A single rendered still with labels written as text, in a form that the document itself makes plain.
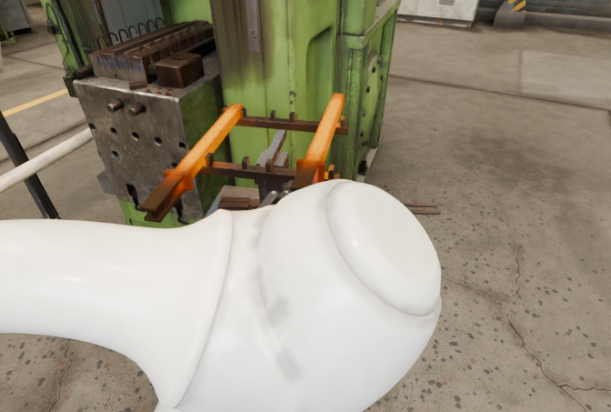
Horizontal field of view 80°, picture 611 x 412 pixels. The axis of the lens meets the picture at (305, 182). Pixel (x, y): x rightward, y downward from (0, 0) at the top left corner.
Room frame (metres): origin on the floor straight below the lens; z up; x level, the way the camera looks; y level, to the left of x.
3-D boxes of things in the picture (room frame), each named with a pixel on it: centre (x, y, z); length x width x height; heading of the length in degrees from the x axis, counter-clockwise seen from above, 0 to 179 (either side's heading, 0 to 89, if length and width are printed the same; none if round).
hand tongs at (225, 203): (0.76, -0.06, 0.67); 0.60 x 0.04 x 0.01; 87
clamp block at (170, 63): (1.06, 0.37, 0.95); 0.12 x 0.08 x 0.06; 160
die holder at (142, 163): (1.25, 0.43, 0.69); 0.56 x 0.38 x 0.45; 160
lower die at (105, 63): (1.26, 0.48, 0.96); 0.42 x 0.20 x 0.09; 160
